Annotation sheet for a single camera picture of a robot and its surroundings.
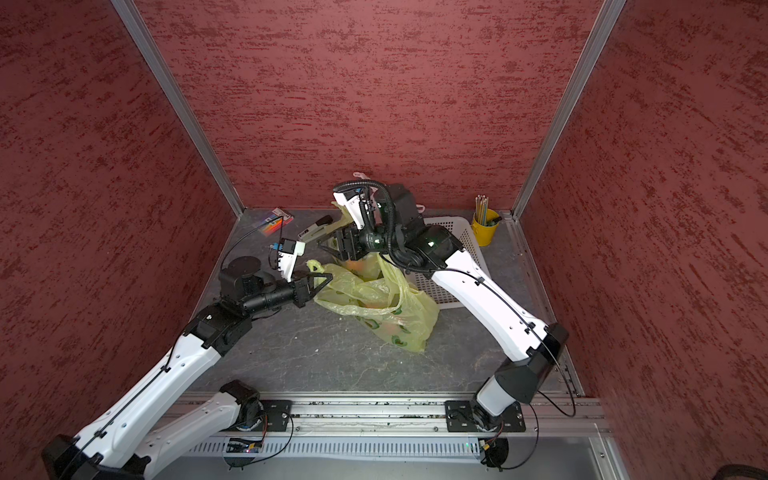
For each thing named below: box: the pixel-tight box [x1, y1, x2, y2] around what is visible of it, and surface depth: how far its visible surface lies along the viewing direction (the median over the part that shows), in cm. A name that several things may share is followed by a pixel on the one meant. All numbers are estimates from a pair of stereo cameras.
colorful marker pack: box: [258, 207, 295, 236], surface depth 119 cm
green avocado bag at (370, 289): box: [307, 252, 439, 352], surface depth 74 cm
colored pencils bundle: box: [475, 194, 489, 226], surface depth 105 cm
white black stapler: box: [297, 215, 333, 241], surface depth 112 cm
